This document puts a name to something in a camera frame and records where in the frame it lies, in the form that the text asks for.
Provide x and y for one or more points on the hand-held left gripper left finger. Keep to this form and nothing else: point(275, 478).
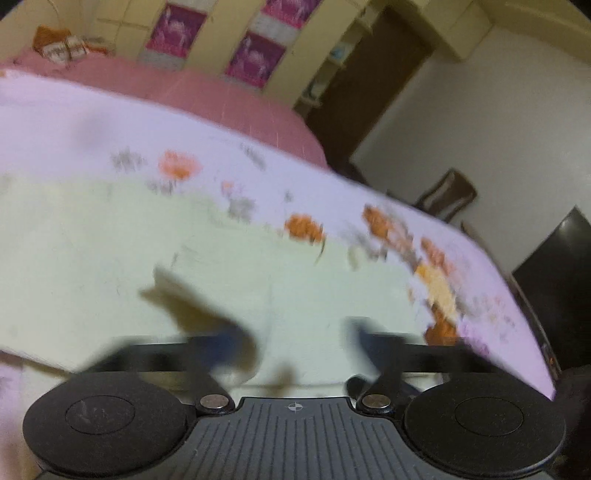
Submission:
point(227, 344)

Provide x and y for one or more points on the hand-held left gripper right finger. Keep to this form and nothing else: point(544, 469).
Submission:
point(365, 337)

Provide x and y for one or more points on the cream small cloth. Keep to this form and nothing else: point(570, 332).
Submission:
point(138, 254)

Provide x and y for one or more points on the wooden chair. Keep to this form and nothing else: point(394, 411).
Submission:
point(450, 194)

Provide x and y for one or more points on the black television screen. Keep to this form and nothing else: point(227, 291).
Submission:
point(554, 272)

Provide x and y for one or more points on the pink bedsheet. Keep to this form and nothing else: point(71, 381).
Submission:
point(207, 101)

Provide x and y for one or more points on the brown wooden door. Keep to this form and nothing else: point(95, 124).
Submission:
point(369, 92)

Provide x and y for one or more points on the floral printed blanket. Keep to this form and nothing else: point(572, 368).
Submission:
point(92, 124)

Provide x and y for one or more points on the cream open shelf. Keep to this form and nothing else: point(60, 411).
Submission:
point(330, 69)

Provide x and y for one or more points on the cream wardrobe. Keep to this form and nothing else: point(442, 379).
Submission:
point(221, 27)

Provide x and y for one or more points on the cream overhead cabinet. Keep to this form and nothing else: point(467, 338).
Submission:
point(455, 27)

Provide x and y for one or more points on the orange patterned cloth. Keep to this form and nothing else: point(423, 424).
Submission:
point(64, 44)

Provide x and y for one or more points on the magenta wall poster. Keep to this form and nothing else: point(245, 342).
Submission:
point(170, 28)
point(288, 9)
point(255, 57)

